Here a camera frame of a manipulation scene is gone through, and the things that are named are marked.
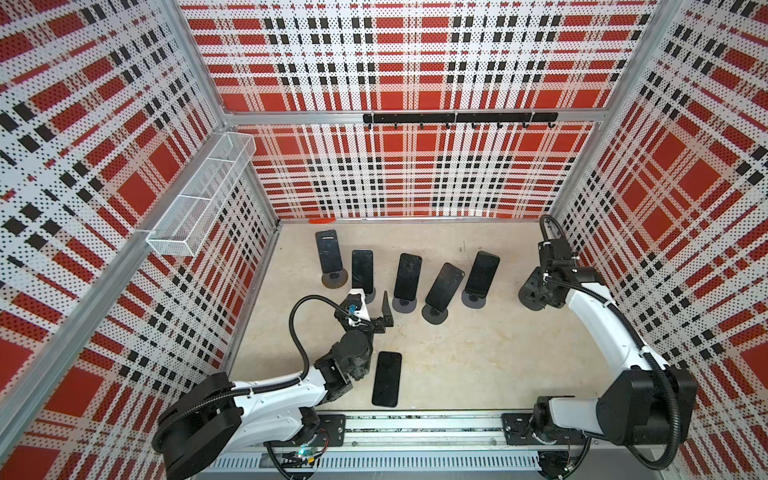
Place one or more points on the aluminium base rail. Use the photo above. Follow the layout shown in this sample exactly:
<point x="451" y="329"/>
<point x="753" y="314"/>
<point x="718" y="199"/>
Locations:
<point x="432" y="441"/>

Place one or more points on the red marker at wall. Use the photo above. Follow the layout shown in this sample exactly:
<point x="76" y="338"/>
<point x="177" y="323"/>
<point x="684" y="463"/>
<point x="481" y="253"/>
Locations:
<point x="322" y="221"/>

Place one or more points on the white wire mesh basket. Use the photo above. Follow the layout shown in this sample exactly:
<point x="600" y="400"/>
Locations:
<point x="185" y="225"/>

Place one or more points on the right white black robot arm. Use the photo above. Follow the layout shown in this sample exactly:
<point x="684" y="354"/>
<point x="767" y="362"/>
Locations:
<point x="648" y="406"/>

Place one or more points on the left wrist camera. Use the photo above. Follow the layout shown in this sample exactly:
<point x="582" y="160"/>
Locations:
<point x="356" y="304"/>

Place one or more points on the grey phone stand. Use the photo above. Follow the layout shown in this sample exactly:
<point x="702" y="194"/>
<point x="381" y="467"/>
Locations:
<point x="433" y="316"/>
<point x="534" y="294"/>
<point x="403" y="306"/>
<point x="335" y="279"/>
<point x="369" y="296"/>

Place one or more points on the black phone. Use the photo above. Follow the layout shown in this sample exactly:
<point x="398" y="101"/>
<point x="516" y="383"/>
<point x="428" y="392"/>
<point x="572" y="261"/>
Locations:
<point x="329" y="252"/>
<point x="407" y="277"/>
<point x="386" y="386"/>
<point x="363" y="269"/>
<point x="444" y="287"/>
<point x="482" y="274"/>

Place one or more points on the black hook rail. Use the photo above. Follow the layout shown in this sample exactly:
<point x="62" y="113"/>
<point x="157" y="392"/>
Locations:
<point x="448" y="118"/>

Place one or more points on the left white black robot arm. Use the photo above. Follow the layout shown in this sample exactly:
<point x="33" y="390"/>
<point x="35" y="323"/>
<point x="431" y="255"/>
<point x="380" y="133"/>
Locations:
<point x="218" y="414"/>

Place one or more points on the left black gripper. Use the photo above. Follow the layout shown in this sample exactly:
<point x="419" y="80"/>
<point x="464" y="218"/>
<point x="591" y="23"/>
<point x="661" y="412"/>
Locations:
<point x="379" y="323"/>

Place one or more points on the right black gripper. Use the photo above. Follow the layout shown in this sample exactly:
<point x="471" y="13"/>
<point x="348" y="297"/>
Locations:
<point x="552" y="303"/>

